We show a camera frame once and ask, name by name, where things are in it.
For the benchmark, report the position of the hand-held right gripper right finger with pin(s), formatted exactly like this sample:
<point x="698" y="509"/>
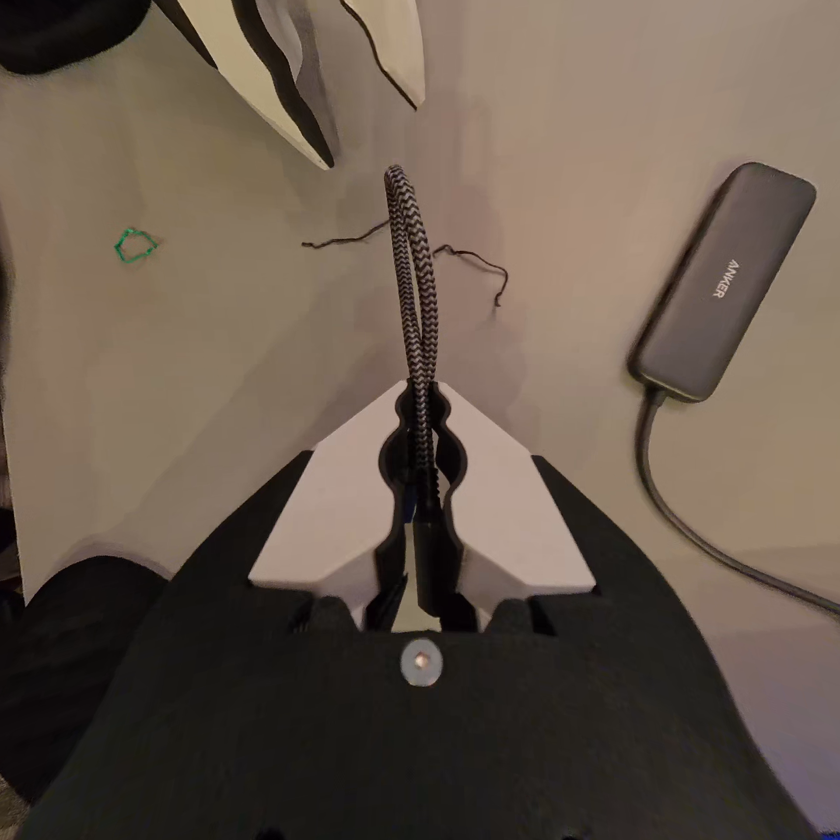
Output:
<point x="519" y="519"/>

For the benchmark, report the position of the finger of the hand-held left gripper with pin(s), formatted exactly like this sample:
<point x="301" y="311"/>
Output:
<point x="394" y="40"/>
<point x="250" y="79"/>

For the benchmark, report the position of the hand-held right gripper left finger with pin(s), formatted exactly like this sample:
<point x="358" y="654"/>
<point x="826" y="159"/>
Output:
<point x="328" y="519"/>

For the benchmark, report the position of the white object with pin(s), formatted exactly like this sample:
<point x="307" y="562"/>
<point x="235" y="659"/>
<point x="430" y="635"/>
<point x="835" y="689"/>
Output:
<point x="722" y="282"/>

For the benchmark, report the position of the black mesh pad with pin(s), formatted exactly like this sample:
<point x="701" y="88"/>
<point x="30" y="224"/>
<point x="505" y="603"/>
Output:
<point x="59" y="33"/>

